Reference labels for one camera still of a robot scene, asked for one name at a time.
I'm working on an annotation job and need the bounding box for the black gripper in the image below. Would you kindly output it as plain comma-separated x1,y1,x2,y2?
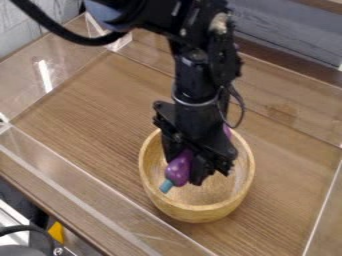
154,95,230,186

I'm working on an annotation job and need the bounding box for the purple toy eggplant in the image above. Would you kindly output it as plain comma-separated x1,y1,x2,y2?
159,125,238,194

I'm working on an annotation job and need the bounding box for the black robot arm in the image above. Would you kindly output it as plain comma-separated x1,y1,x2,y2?
9,0,242,187

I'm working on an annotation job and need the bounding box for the brown wooden bowl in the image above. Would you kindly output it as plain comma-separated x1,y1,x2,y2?
139,129,255,223

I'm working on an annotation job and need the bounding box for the clear acrylic tray wall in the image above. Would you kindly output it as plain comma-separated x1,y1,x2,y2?
0,113,218,256

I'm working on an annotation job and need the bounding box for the clear acrylic corner bracket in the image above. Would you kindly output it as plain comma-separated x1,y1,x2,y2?
84,13,133,52

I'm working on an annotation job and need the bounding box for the black cable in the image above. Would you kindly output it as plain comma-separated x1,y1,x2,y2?
0,224,51,256

